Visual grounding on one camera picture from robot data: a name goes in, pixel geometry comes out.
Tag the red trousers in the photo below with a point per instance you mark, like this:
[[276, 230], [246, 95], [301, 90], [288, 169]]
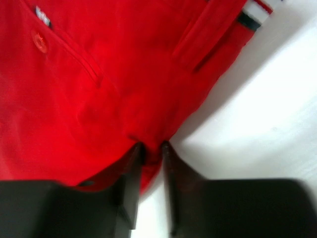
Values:
[[82, 81]]

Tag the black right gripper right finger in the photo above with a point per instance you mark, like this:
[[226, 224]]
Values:
[[235, 208]]

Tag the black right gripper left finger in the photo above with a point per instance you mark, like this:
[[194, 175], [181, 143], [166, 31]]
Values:
[[104, 206]]

